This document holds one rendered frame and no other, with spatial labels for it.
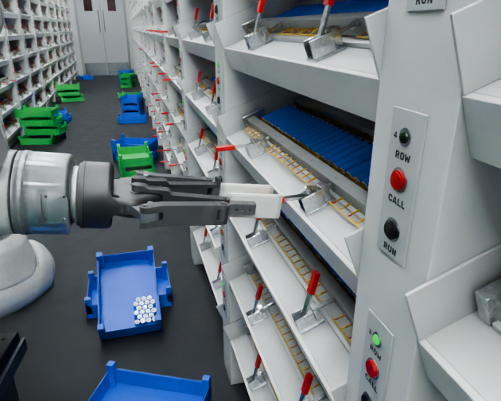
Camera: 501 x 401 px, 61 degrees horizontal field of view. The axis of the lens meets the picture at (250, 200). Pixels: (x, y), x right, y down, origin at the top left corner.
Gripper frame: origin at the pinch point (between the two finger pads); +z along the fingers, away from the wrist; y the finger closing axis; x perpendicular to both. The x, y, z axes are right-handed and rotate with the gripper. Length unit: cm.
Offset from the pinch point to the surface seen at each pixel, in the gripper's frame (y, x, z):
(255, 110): -44.4, 4.9, 13.0
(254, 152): -25.7, -0.1, 8.1
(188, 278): -104, -75, 14
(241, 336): -44, -56, 18
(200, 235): -109, -57, 17
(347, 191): 4.3, 3.3, 10.7
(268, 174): -15.8, -1.3, 7.7
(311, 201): 1.0, 0.5, 7.9
